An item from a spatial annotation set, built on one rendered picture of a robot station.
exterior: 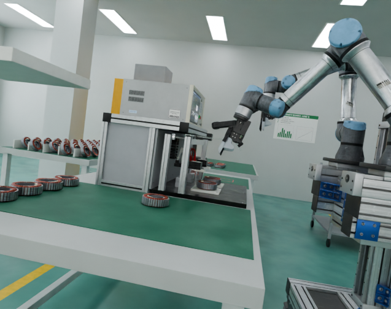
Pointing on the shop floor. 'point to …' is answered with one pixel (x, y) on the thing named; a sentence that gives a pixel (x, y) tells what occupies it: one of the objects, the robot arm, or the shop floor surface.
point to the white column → (85, 15)
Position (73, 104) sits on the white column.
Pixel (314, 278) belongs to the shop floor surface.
